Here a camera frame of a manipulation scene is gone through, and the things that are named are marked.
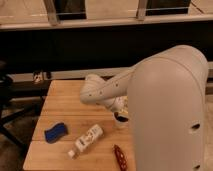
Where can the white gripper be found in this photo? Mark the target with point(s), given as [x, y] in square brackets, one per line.
[120, 107]

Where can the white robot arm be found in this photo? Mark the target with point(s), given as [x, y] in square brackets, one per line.
[166, 105]

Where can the white plastic bottle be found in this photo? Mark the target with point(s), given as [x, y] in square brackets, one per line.
[86, 140]

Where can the red patterned tool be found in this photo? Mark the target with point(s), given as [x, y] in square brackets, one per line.
[120, 157]

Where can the small white black device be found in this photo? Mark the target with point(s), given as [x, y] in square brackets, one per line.
[39, 76]

